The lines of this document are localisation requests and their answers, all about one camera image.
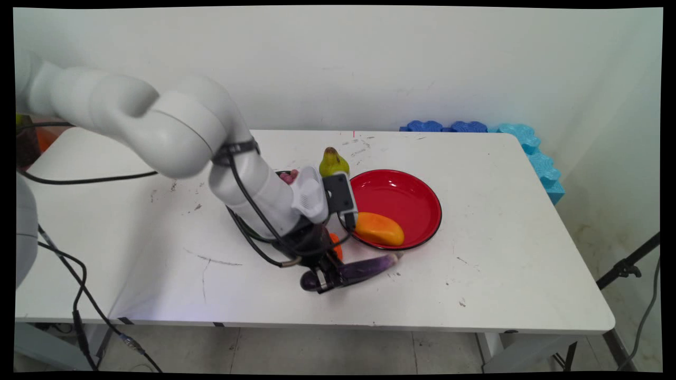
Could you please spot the red plate with black rim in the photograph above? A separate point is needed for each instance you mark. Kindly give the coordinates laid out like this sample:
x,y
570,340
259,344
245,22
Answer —
x,y
396,195

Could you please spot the white ribbed camera mount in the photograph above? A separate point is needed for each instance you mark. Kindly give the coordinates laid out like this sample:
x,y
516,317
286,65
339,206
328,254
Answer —
x,y
309,195

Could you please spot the light blue foam tiles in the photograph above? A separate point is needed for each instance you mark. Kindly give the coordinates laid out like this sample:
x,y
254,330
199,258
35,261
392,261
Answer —
x,y
536,158

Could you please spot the pink toy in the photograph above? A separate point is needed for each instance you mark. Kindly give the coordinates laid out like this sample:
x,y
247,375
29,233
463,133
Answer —
x,y
289,177

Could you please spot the dark blue foam tile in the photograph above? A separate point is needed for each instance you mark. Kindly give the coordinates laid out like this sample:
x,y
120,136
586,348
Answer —
x,y
469,126
425,126

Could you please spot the green toy pear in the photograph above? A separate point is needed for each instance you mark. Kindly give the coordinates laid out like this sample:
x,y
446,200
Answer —
x,y
332,163

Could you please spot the white table leg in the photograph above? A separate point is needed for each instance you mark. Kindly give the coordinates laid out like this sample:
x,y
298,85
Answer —
x,y
53,348

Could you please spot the orange and dark box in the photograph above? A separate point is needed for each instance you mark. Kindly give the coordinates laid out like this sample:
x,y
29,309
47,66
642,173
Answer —
x,y
27,148

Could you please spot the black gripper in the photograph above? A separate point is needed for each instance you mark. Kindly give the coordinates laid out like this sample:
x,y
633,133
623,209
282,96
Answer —
x,y
311,245

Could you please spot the yellow orange toy mango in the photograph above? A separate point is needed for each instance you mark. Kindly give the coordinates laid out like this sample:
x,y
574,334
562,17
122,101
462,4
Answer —
x,y
377,229

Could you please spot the black tripod stand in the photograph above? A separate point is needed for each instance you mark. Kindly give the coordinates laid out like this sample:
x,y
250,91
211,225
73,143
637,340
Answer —
x,y
626,268

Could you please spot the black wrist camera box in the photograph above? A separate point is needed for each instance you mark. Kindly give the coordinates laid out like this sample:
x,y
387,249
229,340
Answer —
x,y
338,192

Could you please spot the purple toy eggplant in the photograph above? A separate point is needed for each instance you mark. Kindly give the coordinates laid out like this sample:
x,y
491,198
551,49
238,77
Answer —
x,y
364,267

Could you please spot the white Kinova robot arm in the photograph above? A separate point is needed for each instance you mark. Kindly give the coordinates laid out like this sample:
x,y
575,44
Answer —
x,y
185,126

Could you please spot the orange toy tangerine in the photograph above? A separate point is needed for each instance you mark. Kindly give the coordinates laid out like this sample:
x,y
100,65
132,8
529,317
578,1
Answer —
x,y
337,247

